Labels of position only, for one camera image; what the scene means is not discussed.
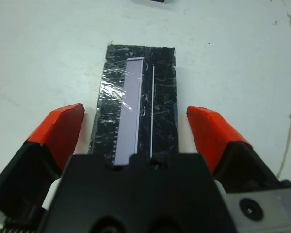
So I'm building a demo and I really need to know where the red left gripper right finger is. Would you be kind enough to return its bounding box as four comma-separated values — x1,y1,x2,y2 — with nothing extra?
186,105,291,194

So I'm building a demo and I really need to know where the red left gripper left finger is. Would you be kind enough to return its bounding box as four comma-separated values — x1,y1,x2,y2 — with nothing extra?
0,103,85,220

